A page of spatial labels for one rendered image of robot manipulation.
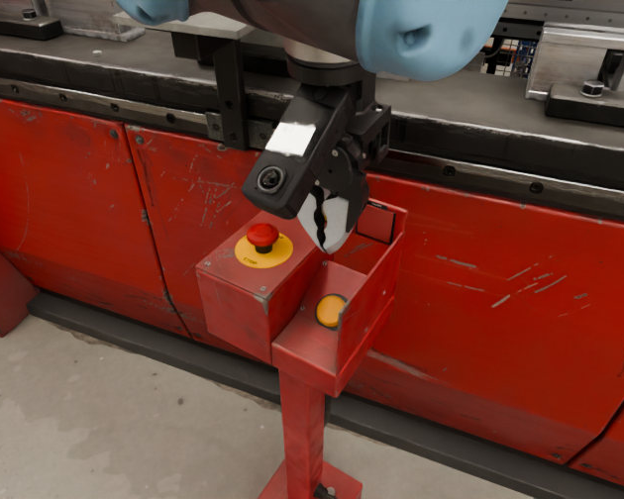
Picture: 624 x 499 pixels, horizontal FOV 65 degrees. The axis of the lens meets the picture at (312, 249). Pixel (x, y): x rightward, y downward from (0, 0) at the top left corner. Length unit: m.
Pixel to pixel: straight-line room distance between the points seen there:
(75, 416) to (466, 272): 1.08
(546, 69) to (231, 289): 0.54
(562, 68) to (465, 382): 0.60
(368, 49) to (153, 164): 0.83
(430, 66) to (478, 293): 0.71
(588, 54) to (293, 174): 0.53
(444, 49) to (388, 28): 0.02
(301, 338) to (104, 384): 1.00
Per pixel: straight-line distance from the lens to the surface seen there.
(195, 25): 0.66
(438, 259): 0.85
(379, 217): 0.60
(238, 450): 1.34
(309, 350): 0.59
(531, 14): 1.07
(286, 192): 0.38
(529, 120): 0.76
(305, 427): 0.83
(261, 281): 0.57
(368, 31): 0.19
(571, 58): 0.81
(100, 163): 1.10
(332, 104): 0.40
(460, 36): 0.21
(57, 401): 1.56
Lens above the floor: 1.17
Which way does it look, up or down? 40 degrees down
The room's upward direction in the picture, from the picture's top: straight up
